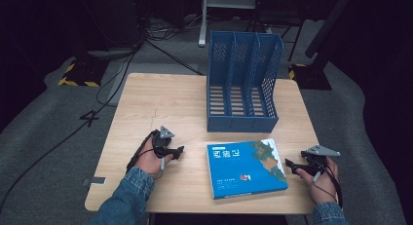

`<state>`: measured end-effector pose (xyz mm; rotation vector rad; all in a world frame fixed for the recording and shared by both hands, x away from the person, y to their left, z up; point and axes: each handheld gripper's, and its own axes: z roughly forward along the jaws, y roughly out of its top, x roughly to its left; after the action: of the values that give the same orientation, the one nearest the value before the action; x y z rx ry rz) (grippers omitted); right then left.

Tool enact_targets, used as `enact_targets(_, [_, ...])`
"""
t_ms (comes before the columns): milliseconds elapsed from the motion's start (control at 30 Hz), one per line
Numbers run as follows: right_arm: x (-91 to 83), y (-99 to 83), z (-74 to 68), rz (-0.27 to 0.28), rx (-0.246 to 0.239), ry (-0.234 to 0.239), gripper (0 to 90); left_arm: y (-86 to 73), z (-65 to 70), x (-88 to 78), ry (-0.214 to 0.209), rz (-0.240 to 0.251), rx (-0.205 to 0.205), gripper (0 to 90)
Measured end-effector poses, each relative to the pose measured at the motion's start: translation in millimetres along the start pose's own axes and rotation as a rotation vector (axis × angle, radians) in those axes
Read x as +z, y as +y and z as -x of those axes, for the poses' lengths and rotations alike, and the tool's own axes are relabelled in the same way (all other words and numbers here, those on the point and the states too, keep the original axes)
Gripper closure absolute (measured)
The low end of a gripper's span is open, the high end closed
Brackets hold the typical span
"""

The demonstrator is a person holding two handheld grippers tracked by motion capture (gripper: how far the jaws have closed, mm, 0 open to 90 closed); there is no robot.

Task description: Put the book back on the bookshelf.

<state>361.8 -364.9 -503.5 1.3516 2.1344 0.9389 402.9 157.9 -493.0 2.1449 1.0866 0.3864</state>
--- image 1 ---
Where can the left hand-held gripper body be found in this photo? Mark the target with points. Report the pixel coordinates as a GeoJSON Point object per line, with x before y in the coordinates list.
{"type": "Point", "coordinates": [161, 142]}

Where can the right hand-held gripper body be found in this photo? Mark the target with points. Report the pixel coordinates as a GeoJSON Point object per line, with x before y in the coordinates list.
{"type": "Point", "coordinates": [316, 160]}

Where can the blue book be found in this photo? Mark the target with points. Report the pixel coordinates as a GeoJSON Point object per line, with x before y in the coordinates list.
{"type": "Point", "coordinates": [245, 168]}

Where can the blue plastic file rack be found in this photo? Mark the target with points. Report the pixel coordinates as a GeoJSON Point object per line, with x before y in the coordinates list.
{"type": "Point", "coordinates": [242, 88]}

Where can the person's left hand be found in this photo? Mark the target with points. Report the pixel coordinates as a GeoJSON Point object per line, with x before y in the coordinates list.
{"type": "Point", "coordinates": [147, 161]}

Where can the person's right hand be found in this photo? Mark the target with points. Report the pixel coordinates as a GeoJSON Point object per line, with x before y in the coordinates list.
{"type": "Point", "coordinates": [323, 186]}

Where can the grey tag on table edge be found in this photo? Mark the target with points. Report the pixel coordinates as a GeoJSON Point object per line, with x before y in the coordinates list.
{"type": "Point", "coordinates": [95, 180]}

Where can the black stand base striped tape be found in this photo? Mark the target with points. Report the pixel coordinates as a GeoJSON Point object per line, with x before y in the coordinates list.
{"type": "Point", "coordinates": [82, 74]}
{"type": "Point", "coordinates": [310, 77]}

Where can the black metal stand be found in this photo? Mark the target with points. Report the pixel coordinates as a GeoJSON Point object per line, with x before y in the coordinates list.
{"type": "Point", "coordinates": [279, 14]}

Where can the white metal desk frame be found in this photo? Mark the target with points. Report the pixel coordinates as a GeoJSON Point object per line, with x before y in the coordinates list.
{"type": "Point", "coordinates": [203, 23]}

